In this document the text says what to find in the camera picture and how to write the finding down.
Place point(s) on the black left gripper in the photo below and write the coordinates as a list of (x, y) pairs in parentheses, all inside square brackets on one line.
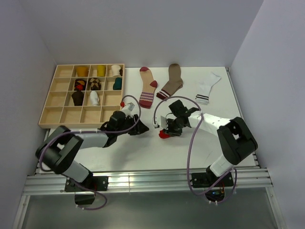
[(140, 128)]

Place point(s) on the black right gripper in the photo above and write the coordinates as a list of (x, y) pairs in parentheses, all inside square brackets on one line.
[(170, 131)]

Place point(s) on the red patterned sock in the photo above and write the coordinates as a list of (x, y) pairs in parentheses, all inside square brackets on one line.
[(163, 135)]

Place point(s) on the plain white sock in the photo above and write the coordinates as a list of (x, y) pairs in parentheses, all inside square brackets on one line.
[(94, 98)]

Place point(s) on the dark brown striped sock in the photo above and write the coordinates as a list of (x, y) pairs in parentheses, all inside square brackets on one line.
[(78, 97)]

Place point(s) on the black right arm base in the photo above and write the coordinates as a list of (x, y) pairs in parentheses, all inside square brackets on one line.
[(203, 180)]

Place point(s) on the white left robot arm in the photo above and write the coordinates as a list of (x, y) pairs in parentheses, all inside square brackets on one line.
[(60, 149)]

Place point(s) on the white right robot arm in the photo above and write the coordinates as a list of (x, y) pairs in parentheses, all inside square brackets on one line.
[(235, 138)]

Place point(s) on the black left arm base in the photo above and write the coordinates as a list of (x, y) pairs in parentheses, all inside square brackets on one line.
[(86, 192)]

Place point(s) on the beige maroon striped sock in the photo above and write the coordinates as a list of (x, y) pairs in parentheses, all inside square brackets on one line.
[(149, 85)]

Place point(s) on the tan brown sock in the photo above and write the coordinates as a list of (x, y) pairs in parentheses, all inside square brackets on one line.
[(174, 83)]

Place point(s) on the teal rolled sock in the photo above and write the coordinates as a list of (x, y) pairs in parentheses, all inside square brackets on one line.
[(117, 84)]

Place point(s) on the white black-striped sock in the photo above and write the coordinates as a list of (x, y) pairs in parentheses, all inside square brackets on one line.
[(205, 86)]

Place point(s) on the argyle brown rolled sock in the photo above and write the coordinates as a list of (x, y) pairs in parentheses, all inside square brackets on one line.
[(94, 84)]

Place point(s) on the cream rolled sock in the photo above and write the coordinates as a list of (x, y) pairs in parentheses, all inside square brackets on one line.
[(116, 70)]

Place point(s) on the wooden compartment tray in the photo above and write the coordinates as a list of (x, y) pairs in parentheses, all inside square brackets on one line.
[(59, 108)]

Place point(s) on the yellow rolled sock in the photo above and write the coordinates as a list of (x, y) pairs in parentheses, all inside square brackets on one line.
[(101, 70)]

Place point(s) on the argyle red rolled sock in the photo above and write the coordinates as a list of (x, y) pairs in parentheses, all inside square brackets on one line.
[(80, 85)]

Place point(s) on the orange rolled sock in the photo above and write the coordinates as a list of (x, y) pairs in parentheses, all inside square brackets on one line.
[(82, 71)]

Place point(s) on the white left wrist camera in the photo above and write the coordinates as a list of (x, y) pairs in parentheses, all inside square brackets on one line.
[(127, 109)]

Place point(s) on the aluminium frame rail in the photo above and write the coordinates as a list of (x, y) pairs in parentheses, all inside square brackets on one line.
[(145, 181)]

